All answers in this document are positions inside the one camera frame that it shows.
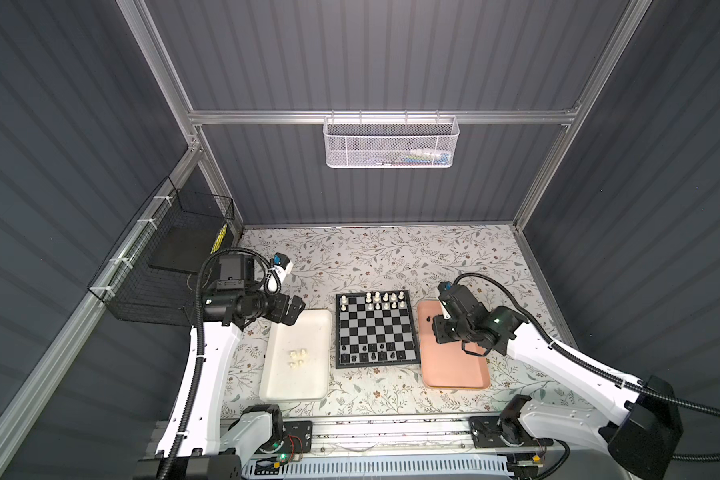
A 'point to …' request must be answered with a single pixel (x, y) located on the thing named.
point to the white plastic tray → (296, 362)
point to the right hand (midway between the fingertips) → (437, 328)
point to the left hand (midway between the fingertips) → (284, 299)
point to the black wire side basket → (151, 274)
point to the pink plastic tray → (444, 364)
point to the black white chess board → (375, 329)
